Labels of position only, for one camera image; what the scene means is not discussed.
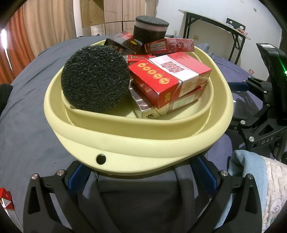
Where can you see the pale yellow plastic basin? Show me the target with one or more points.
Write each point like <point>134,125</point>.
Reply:
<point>134,143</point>

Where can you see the tiny red item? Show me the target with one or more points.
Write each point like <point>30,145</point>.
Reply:
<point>251,71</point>

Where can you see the light wooden cabinet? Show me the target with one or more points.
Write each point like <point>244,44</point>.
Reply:
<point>116,13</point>

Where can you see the black foam cylinder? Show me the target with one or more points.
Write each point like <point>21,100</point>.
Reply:
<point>150,31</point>

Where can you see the orange curtain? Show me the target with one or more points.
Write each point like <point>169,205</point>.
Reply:
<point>13,49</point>

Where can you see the yellowish wall socket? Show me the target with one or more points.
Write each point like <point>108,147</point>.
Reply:
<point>196,37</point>

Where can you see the blue printed blanket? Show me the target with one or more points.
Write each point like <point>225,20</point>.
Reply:
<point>246,161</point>

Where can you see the small red box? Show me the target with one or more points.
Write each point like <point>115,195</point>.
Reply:
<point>242,30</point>
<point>139,58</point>

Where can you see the red and white box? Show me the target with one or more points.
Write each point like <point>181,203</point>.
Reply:
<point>6,201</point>

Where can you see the black round foam disc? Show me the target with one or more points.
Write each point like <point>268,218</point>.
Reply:
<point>94,78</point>

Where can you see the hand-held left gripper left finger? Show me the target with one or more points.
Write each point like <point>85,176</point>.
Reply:
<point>76,179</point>

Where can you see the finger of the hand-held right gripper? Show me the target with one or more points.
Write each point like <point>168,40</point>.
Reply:
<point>252,132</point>
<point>237,86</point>

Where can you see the dark cloth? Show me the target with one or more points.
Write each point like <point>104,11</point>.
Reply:
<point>5,96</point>

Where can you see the long red box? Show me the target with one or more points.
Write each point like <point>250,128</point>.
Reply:
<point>170,46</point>

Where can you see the beige curtain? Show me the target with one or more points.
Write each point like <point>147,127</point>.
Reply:
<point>49,22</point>

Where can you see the red box with white band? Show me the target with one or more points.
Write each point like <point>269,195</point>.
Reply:
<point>157,85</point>

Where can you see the dark red and black box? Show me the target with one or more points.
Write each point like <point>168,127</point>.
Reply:
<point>123,41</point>

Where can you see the black folding table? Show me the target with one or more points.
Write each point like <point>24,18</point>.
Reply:
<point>190,24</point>

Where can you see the grey bed sheet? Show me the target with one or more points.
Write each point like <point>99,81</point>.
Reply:
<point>27,112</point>

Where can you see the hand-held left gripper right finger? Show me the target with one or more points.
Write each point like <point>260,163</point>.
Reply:
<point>205,177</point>

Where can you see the red and silver box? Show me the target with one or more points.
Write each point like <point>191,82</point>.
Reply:
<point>148,112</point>

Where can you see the small white item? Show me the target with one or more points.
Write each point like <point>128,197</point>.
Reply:
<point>229,23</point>

